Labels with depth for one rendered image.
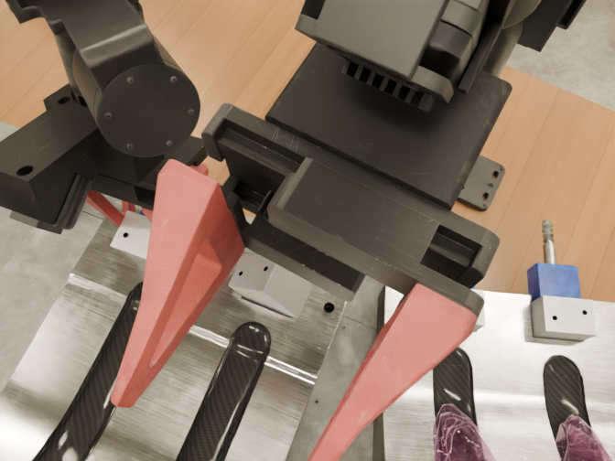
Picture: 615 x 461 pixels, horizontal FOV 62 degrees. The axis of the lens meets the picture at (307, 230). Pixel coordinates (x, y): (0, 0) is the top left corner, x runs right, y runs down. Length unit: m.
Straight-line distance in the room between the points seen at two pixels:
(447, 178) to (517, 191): 0.54
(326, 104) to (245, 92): 0.56
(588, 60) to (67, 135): 1.88
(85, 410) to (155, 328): 0.36
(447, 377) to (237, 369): 0.21
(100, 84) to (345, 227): 0.17
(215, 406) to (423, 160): 0.37
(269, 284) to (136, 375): 0.29
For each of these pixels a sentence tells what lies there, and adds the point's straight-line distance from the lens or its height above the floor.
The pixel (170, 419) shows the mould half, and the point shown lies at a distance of 0.50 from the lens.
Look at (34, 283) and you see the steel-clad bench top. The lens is 0.67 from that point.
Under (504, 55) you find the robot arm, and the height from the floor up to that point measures 1.21.
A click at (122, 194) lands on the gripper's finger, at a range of 0.41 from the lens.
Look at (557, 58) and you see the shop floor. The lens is 2.03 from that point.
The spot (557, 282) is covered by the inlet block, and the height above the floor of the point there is 0.87.
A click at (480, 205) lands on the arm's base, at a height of 0.81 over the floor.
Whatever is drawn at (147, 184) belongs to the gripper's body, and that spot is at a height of 1.04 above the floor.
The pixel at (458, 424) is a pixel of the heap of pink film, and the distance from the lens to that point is 0.51.
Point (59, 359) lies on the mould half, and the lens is 0.54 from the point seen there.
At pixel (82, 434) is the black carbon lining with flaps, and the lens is 0.52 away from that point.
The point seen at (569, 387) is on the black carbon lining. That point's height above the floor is 0.85.
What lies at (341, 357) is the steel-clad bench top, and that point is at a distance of 0.58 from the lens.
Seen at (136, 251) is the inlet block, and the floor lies 0.95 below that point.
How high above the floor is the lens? 1.37
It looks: 68 degrees down
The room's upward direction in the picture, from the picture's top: 3 degrees clockwise
